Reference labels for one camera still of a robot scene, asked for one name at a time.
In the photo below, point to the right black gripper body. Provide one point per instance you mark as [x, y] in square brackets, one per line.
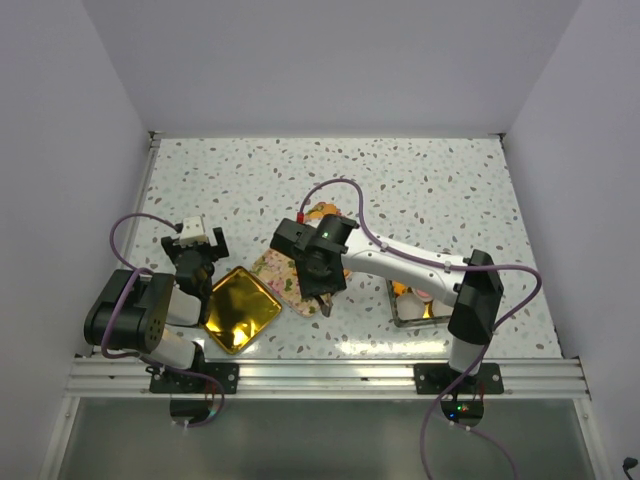
[312, 280]

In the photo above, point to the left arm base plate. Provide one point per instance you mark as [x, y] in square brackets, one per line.
[167, 382]

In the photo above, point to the square cookie tin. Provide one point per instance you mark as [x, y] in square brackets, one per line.
[426, 321]

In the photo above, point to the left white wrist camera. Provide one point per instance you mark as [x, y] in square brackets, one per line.
[192, 231]

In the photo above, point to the floral rectangular tray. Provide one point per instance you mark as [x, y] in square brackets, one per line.
[278, 273]

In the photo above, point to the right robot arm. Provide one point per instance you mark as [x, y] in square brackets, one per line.
[470, 286]

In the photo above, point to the right round circuit board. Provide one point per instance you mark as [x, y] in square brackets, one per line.
[463, 412]

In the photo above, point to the pink round cookie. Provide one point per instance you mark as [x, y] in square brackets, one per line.
[421, 293]

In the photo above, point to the round circuit board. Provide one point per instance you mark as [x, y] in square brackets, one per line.
[192, 413]
[463, 412]

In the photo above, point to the aluminium frame rail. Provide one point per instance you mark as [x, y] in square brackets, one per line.
[530, 379]

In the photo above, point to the gold tin lid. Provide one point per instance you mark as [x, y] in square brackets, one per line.
[240, 307]

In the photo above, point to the metal tongs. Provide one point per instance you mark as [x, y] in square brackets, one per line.
[325, 303]

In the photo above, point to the left round circuit board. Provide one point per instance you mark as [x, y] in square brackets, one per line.
[192, 413]

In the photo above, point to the white paper cup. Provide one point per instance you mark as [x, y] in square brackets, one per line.
[409, 307]
[424, 300]
[440, 309]

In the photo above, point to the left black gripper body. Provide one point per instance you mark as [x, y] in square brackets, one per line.
[207, 258]

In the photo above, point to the orange round cookie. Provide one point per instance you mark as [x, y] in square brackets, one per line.
[327, 209]

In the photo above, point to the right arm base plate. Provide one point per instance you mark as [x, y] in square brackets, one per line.
[434, 378]

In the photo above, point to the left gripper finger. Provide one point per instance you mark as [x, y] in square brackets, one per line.
[171, 247]
[220, 249]

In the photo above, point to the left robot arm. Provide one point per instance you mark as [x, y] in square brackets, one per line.
[131, 315]

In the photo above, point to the orange fish cookie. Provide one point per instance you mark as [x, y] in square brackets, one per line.
[399, 288]

